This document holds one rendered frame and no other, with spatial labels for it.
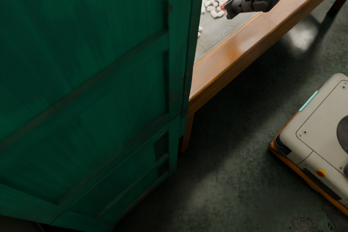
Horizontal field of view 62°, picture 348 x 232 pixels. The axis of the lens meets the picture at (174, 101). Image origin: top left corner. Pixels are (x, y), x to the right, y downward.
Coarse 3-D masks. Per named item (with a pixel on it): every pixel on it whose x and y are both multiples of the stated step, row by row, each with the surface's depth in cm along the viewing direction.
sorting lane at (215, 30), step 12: (216, 12) 132; (252, 12) 133; (204, 24) 129; (216, 24) 129; (228, 24) 129; (240, 24) 129; (204, 36) 126; (216, 36) 126; (228, 36) 126; (204, 48) 123
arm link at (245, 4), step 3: (243, 0) 111; (246, 0) 109; (249, 0) 108; (252, 0) 107; (243, 3) 110; (246, 3) 109; (249, 3) 108; (252, 3) 107; (243, 6) 110; (246, 6) 109; (249, 6) 108; (252, 6) 108; (243, 9) 111; (246, 9) 110; (249, 9) 109; (252, 9) 108; (246, 12) 113
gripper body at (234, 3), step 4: (232, 0) 116; (236, 0) 114; (240, 0) 112; (228, 4) 115; (232, 4) 115; (236, 4) 113; (240, 4) 112; (224, 8) 116; (228, 8) 115; (232, 8) 116; (236, 8) 114; (240, 8) 112; (228, 12) 116; (232, 12) 117; (236, 12) 116; (240, 12) 115; (244, 12) 113; (228, 16) 117; (232, 16) 117
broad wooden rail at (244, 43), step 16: (288, 0) 133; (304, 0) 133; (320, 0) 150; (256, 16) 130; (272, 16) 129; (288, 16) 129; (304, 16) 150; (240, 32) 124; (256, 32) 124; (272, 32) 126; (224, 48) 120; (240, 48) 120; (256, 48) 125; (208, 64) 116; (224, 64) 117; (240, 64) 125; (192, 80) 113; (208, 80) 113; (224, 80) 125; (192, 96) 110; (208, 96) 124; (192, 112) 124
